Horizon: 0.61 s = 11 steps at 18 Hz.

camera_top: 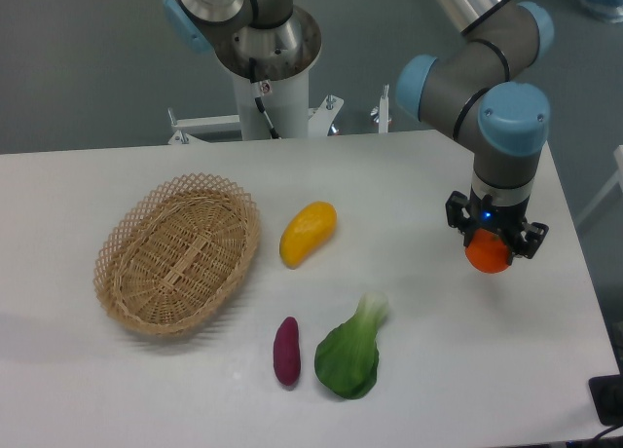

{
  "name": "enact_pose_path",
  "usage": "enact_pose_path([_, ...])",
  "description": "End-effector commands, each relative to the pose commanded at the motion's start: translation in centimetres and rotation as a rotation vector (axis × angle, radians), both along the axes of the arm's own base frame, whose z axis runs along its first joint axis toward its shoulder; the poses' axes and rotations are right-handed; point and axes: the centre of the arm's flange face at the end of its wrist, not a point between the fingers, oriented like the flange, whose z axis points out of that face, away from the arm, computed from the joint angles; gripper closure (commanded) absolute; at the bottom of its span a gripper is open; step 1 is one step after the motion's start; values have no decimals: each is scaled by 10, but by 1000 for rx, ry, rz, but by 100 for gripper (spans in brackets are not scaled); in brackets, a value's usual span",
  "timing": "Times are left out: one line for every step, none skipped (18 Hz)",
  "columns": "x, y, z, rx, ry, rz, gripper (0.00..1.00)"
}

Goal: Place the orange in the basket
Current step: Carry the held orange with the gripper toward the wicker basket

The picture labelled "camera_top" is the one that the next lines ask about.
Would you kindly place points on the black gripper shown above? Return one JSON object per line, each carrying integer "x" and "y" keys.
{"x": 468, "y": 215}

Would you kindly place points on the orange fruit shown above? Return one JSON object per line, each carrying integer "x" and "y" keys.
{"x": 487, "y": 252}

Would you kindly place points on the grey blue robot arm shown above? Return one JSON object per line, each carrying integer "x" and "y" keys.
{"x": 472, "y": 98}

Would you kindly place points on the woven wicker basket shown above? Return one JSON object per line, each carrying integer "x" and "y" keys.
{"x": 178, "y": 255}

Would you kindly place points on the yellow mango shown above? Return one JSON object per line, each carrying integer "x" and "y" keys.
{"x": 307, "y": 231}

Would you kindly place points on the green bok choy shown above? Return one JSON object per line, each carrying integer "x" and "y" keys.
{"x": 346, "y": 361}

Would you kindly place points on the black device at edge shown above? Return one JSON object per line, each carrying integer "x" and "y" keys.
{"x": 606, "y": 392}

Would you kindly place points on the purple sweet potato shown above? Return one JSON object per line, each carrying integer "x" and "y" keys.
{"x": 286, "y": 353}

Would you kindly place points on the white frame at right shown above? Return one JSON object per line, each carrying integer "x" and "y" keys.
{"x": 614, "y": 184}

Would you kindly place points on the white post with bolt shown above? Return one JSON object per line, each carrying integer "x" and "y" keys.
{"x": 380, "y": 115}

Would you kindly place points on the white right base bracket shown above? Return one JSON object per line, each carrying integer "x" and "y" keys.
{"x": 321, "y": 118}

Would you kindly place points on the white base bracket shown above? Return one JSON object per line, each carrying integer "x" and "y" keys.
{"x": 207, "y": 129}
{"x": 321, "y": 118}

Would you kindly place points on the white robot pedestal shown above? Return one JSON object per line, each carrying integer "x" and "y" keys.
{"x": 270, "y": 73}

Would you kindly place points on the white left base bracket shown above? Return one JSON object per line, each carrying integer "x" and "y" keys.
{"x": 207, "y": 129}

